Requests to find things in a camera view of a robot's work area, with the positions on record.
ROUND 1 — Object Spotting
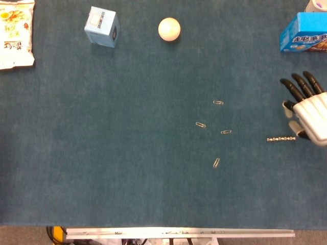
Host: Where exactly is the silver magnetic bead rod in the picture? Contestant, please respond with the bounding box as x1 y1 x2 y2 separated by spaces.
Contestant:
266 136 296 142

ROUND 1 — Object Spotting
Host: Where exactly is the small light blue carton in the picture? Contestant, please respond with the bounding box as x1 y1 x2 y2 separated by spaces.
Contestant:
84 6 121 48

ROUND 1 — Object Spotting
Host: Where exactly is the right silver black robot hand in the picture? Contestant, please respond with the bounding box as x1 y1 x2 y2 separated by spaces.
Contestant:
279 70 327 147

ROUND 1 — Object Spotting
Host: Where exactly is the yellow plastic part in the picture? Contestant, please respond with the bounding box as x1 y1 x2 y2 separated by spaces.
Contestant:
53 226 66 242

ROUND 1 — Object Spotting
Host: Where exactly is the white snack bag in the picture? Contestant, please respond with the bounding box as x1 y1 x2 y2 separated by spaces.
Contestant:
0 0 36 70

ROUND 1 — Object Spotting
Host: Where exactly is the teal felt table cloth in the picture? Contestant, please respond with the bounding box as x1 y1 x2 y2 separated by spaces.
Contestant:
0 0 327 230

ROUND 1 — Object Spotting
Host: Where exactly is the white cup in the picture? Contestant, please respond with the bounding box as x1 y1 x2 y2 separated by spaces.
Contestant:
305 0 327 13

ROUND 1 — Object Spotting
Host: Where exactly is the aluminium profile rail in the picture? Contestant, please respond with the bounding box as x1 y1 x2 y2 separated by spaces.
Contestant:
65 227 296 240

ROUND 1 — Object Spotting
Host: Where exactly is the blue chocolate cookie box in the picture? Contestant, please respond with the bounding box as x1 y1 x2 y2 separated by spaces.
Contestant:
279 12 327 54

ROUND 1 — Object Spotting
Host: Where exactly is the cream white ball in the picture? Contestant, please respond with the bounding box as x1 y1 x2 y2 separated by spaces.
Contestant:
157 17 181 42

